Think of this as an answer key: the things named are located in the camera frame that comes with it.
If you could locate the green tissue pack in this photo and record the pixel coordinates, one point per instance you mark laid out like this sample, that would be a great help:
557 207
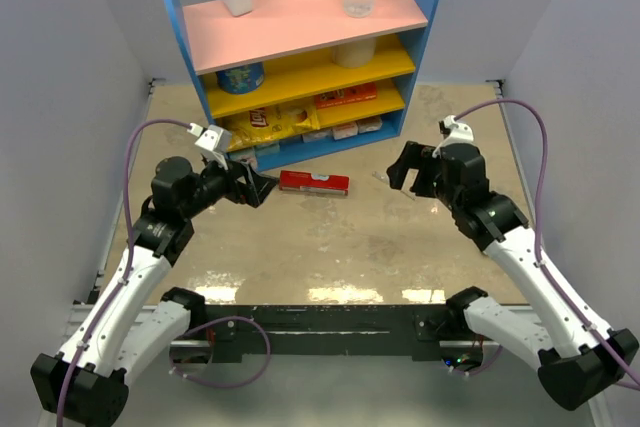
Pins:
266 149

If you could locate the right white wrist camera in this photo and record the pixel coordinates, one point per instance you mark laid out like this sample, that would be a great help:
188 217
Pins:
453 132

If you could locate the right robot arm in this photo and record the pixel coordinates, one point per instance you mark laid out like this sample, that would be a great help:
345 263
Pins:
575 353

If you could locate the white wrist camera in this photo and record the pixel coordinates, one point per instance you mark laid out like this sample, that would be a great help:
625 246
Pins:
453 132
212 142

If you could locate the yellow chips bag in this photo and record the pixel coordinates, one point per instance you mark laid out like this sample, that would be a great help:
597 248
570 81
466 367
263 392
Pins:
271 123

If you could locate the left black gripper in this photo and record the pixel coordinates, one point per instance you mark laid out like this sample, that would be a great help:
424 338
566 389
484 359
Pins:
255 188

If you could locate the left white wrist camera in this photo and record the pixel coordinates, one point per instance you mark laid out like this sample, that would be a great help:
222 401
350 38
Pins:
212 142

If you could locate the red toothpaste box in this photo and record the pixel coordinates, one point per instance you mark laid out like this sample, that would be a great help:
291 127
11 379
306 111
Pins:
306 182

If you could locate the blue round tin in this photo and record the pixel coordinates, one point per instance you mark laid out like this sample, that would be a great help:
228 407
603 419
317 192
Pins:
241 80

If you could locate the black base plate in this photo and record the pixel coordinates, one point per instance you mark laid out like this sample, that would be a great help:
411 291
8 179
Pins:
421 332

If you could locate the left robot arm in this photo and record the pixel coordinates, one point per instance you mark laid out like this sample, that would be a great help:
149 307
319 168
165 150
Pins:
88 381

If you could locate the orange flat box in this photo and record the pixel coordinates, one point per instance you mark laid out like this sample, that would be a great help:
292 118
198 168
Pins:
347 95

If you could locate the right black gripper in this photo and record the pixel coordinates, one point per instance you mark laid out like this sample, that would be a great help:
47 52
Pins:
409 158

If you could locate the blue shelf unit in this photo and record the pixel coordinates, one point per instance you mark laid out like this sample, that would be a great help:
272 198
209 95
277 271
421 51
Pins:
293 40

